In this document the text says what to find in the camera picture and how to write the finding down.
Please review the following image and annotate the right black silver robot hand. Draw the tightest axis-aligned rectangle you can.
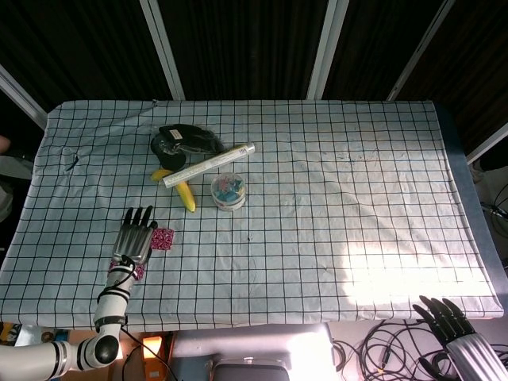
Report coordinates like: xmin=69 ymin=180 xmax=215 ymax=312
xmin=412 ymin=295 xmax=508 ymax=381

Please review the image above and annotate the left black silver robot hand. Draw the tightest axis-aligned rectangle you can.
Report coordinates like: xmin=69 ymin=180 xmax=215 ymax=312
xmin=111 ymin=205 xmax=158 ymax=266

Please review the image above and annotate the pink patterned small packet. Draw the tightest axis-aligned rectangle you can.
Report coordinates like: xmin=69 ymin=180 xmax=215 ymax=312
xmin=152 ymin=227 xmax=176 ymax=252

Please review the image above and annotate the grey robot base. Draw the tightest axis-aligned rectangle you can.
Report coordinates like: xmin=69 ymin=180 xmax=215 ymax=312
xmin=171 ymin=322 xmax=339 ymax=381

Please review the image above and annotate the yellow banana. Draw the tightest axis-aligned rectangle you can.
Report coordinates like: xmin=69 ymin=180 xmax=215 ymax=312
xmin=150 ymin=168 xmax=197 ymax=214

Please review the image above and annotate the black round pad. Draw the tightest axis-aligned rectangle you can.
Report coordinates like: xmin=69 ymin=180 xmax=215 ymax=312
xmin=152 ymin=133 xmax=187 ymax=170

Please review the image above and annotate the clear round clip container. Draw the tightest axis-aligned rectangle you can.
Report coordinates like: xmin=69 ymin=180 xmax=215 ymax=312
xmin=210 ymin=172 xmax=247 ymax=211

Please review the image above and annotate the silver foil tube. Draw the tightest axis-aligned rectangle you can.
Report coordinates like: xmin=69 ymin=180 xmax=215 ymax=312
xmin=162 ymin=141 xmax=256 ymax=189

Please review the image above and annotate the black item in plastic bag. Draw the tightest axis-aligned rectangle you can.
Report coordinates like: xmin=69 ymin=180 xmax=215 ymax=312
xmin=157 ymin=123 xmax=226 ymax=155

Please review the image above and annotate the white black checked tablecloth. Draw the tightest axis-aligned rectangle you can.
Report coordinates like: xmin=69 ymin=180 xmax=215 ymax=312
xmin=0 ymin=98 xmax=505 ymax=331

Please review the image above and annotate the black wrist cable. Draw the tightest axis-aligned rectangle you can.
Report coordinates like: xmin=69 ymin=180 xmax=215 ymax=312
xmin=97 ymin=254 xmax=135 ymax=305

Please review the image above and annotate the black cable tangle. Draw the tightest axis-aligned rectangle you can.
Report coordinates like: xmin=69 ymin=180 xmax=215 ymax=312
xmin=332 ymin=317 xmax=508 ymax=381

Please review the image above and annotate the black cable under arm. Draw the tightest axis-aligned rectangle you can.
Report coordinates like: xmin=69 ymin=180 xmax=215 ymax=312
xmin=118 ymin=327 xmax=182 ymax=381

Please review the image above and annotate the white frame post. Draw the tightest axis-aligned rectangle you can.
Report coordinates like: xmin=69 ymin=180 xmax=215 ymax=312
xmin=306 ymin=0 xmax=351 ymax=100
xmin=465 ymin=121 xmax=508 ymax=165
xmin=386 ymin=0 xmax=458 ymax=102
xmin=138 ymin=0 xmax=187 ymax=101
xmin=0 ymin=64 xmax=48 ymax=130

